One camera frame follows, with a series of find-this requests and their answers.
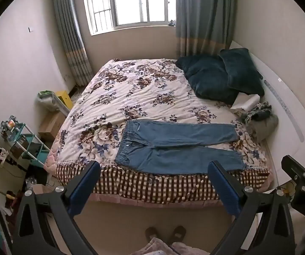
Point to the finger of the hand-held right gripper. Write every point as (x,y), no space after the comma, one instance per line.
(296,172)

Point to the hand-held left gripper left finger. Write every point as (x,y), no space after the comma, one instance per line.
(84,186)

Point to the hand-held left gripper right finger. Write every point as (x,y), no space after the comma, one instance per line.
(223,190)

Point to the blue denim pants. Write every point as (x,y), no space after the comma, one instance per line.
(173,148)

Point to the grey clothes pile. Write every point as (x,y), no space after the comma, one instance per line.
(262,120)

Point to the bed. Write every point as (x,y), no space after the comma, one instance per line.
(155,202)

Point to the cardboard box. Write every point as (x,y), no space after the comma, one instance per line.
(52,124)

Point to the teal shelf rack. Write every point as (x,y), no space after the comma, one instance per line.
(27,143)

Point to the white headboard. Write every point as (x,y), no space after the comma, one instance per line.
(282,93)

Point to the person's pink fleece clothing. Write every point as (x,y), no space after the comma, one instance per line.
(160,247)

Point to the yellow box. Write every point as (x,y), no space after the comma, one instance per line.
(63,98)

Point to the clear plastic bag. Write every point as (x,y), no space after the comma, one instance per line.
(47,102)

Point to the dark green pillow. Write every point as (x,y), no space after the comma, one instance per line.
(208,78)
(241,70)

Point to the blue grey curtain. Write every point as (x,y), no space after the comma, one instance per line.
(204,18)
(71,39)

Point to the window with metal bars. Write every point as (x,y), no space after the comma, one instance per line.
(131,2)

